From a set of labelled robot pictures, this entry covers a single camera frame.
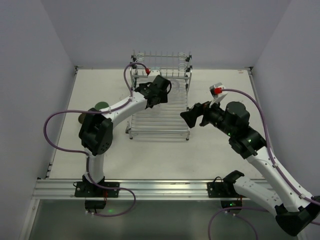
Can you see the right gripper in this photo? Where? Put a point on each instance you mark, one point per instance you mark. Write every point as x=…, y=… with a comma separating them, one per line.
x=201, y=115

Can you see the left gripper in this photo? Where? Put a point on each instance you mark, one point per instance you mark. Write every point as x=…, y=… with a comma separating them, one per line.
x=153, y=99

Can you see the light green plastic cup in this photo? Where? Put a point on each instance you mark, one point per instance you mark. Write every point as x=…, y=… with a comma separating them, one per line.
x=101, y=105

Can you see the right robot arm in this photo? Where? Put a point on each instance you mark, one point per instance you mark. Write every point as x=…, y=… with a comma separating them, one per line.
x=292, y=205

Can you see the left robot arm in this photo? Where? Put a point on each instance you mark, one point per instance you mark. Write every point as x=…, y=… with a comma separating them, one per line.
x=96, y=133

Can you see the metal dish rack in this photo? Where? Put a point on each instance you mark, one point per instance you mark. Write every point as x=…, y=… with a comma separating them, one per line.
x=164, y=120

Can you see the clear glass at back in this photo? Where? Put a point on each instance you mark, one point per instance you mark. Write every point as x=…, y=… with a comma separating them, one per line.
x=175, y=85

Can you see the blue plastic mug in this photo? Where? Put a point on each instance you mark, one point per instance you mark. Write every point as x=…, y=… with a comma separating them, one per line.
x=156, y=68

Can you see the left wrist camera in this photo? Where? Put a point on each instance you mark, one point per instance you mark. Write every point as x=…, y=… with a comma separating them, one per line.
x=153, y=73

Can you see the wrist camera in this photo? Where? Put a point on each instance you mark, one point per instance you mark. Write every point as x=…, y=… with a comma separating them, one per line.
x=153, y=73
x=217, y=92

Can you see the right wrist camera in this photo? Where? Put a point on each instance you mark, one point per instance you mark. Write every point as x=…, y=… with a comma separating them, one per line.
x=217, y=92

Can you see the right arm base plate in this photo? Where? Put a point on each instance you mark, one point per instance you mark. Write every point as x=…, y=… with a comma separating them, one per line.
x=223, y=190

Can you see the aluminium mounting rail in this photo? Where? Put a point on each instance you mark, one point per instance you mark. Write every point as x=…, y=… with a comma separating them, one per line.
x=144, y=190

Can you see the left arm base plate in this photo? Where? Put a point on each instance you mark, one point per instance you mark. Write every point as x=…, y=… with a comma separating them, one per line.
x=108, y=190

